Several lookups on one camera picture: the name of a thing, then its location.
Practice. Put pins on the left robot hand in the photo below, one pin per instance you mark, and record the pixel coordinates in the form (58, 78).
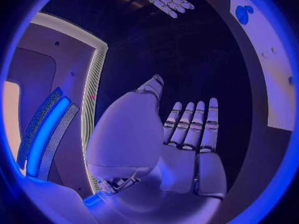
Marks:
(130, 134)

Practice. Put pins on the blue peg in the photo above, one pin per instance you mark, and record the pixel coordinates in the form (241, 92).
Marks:
(250, 9)

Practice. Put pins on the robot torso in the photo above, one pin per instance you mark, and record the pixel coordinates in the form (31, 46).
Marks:
(70, 63)

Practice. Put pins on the white task board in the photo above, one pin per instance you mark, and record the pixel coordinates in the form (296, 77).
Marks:
(268, 59)

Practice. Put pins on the blue gear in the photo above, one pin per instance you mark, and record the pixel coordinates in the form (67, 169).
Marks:
(241, 15)

